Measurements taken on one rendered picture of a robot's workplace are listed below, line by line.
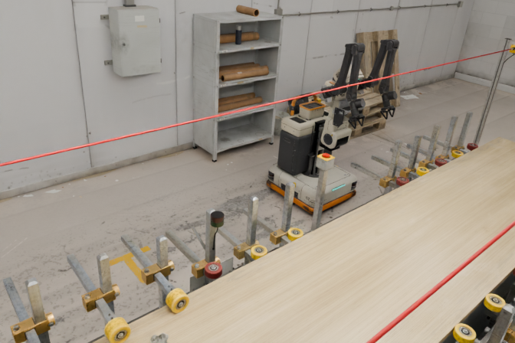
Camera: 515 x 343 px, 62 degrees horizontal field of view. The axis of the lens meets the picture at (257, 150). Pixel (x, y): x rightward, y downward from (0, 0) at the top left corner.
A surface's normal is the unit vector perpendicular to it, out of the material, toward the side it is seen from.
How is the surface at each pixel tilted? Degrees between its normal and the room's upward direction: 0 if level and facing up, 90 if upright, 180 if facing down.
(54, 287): 0
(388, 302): 0
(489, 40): 90
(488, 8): 90
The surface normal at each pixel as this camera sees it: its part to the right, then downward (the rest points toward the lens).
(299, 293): 0.07, -0.90
